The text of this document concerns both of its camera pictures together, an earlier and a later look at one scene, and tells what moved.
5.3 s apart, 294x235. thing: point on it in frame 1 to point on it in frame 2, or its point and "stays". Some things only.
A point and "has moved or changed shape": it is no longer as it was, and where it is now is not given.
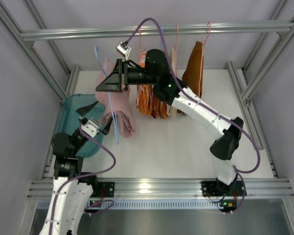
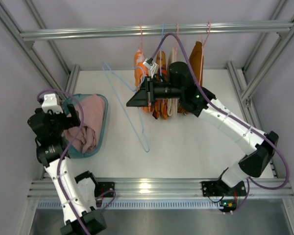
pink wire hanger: x=202 y=59 stays
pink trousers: x=117 y=104 has moved or changed shape
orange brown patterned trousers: x=159 y=106 stays
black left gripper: x=84 y=121 to x=70 y=117
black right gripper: x=122 y=75 to x=149 y=91
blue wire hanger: x=161 y=46 stays
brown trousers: x=192 y=74 stays
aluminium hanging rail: x=32 y=35 stays
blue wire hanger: x=113 y=114 to x=136 y=89
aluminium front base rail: x=42 y=188 stays
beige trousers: x=172 y=108 stays
